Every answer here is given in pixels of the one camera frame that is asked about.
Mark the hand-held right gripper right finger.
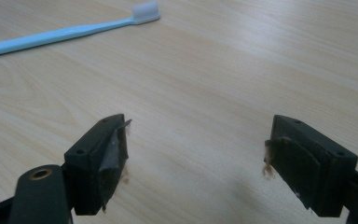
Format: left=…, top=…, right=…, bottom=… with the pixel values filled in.
left=263, top=114, right=358, bottom=218

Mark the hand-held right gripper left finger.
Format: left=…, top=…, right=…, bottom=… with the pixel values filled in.
left=63, top=113, right=132, bottom=217

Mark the light blue toothbrush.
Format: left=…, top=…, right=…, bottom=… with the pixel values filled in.
left=0, top=0, right=161, bottom=60

